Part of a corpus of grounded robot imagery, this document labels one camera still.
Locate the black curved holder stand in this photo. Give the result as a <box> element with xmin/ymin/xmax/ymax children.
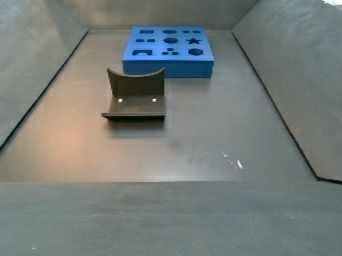
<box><xmin>102</xmin><ymin>69</ymin><xmax>166</xmax><ymax>120</ymax></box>

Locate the blue shape sorter block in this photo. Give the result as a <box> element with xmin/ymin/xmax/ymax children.
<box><xmin>122</xmin><ymin>26</ymin><xmax>214</xmax><ymax>78</ymax></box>

